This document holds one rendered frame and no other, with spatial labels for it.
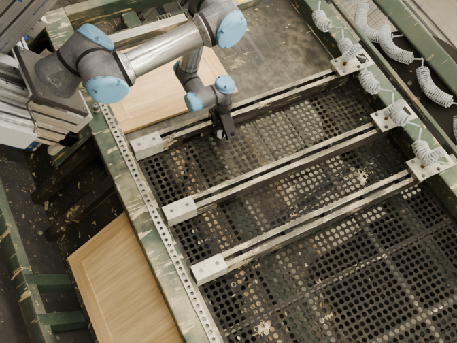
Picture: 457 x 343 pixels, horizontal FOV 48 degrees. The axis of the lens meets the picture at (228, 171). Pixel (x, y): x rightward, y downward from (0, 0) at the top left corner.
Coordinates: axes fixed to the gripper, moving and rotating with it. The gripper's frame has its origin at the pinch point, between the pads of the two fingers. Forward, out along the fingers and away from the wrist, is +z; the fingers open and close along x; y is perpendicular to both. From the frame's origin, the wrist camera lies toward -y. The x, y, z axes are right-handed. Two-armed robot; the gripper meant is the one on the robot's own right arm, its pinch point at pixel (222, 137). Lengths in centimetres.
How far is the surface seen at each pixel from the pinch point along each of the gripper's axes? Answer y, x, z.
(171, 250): -39, 41, -3
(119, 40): 68, 21, -3
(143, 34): 68, 9, -2
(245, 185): -27.0, 3.3, -4.3
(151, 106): 28.0, 21.0, 0.3
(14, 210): 44, 97, 69
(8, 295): -7, 109, 54
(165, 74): 42.5, 8.3, 0.1
